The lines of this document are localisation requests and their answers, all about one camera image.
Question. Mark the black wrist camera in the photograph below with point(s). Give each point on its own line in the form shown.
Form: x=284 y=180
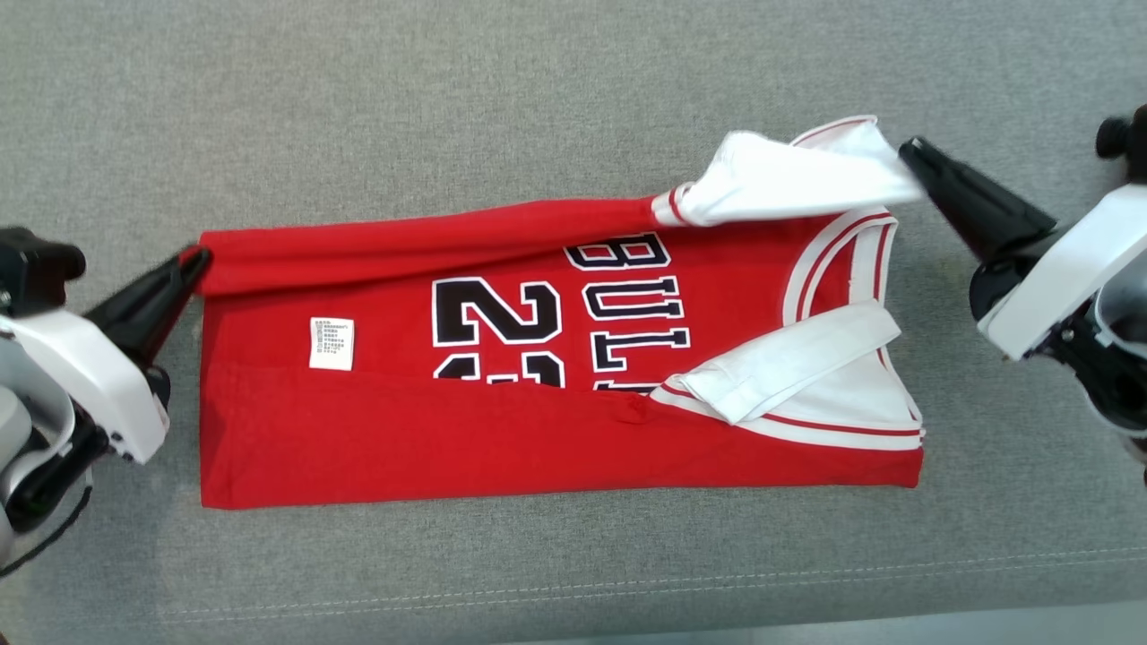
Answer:
x=36 y=269
x=1129 y=143

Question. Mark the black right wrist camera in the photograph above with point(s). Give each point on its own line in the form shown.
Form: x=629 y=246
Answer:
x=1129 y=143

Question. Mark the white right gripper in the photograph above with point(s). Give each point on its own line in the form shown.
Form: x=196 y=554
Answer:
x=1066 y=269

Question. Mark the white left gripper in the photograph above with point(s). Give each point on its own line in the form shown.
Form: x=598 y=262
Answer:
x=99 y=385

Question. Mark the red Bulls 23 jersey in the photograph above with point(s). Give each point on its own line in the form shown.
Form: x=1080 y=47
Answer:
x=403 y=448

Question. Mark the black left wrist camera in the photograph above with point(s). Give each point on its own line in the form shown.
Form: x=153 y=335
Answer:
x=36 y=269

